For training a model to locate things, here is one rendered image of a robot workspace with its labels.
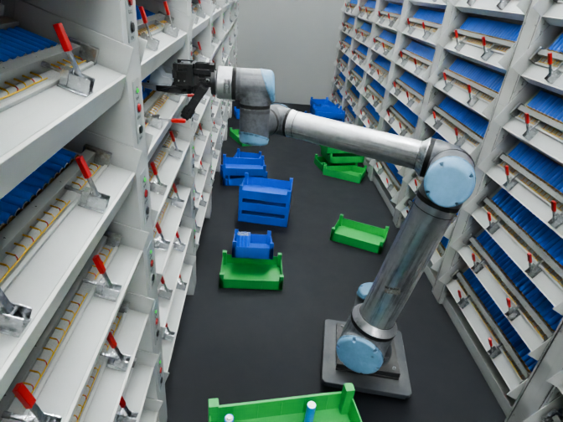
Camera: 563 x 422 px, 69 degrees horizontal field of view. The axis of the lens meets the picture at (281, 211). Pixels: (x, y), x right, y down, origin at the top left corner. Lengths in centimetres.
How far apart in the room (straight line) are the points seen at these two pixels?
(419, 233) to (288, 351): 82
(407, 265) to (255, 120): 59
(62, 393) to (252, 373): 103
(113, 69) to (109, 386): 61
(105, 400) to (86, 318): 20
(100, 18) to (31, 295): 47
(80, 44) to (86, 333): 48
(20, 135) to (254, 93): 79
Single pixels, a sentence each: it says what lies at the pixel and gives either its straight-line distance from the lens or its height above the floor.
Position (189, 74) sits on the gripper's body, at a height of 104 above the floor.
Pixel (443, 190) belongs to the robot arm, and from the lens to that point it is 109.
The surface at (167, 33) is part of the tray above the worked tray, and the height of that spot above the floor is 113.
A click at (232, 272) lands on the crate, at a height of 0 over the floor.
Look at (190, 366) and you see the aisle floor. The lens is 168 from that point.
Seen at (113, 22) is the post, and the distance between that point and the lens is 81.
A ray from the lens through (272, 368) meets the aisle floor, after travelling 167.
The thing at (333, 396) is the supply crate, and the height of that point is 53.
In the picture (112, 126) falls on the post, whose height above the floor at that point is 102.
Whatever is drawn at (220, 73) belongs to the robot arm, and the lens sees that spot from 121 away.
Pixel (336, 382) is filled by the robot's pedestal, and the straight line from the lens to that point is 159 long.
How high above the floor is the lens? 128
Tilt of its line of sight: 29 degrees down
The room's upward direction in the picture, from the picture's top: 6 degrees clockwise
